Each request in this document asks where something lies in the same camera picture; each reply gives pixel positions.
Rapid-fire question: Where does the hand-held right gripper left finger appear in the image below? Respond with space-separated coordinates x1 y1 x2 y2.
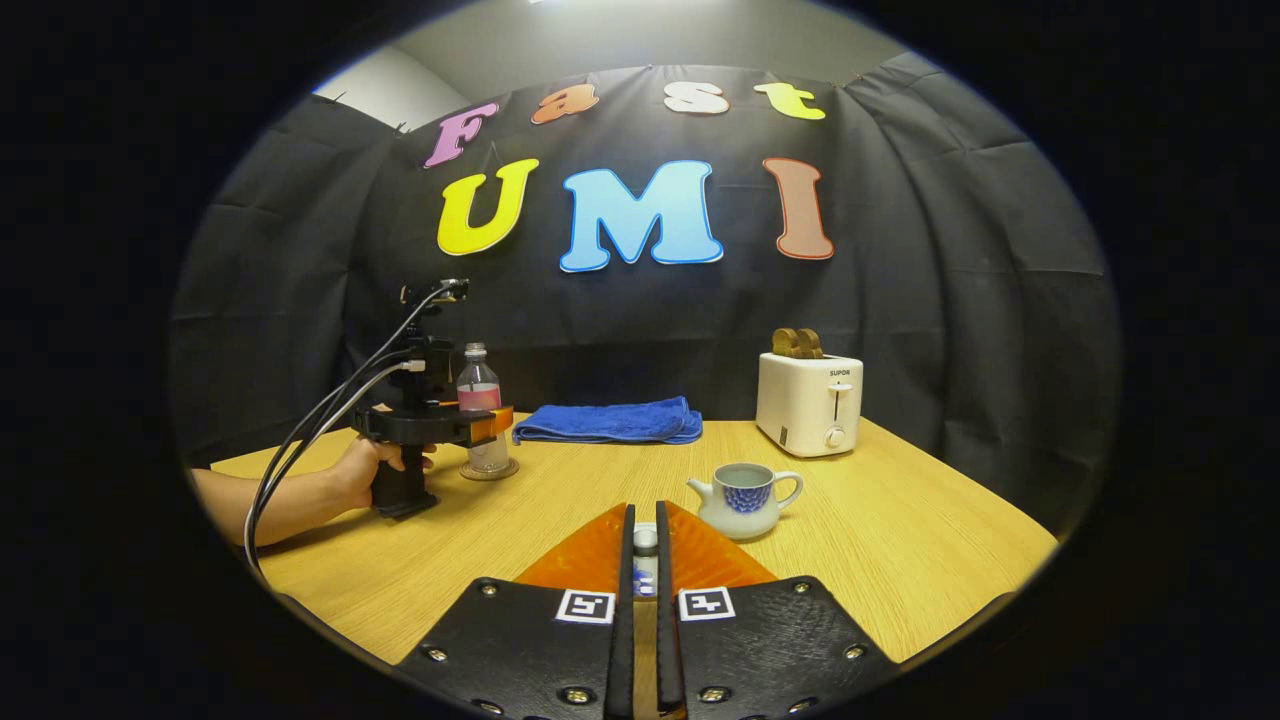
395 503 638 720

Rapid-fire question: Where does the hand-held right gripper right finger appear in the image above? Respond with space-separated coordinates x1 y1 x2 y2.
655 501 898 720

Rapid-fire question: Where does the clear plastic water bottle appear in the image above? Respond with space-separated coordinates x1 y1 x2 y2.
457 343 511 476

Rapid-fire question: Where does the white teacup lid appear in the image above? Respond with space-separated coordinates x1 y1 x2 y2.
633 522 661 601

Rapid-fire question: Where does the blue folded towel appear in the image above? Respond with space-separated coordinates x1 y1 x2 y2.
512 396 704 446

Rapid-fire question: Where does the white toaster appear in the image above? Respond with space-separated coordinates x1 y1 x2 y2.
756 352 864 459

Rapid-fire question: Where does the black backdrop cloth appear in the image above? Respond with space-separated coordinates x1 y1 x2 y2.
168 50 1121 531

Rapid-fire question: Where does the black cable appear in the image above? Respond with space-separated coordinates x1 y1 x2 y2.
250 345 416 541
243 280 471 591

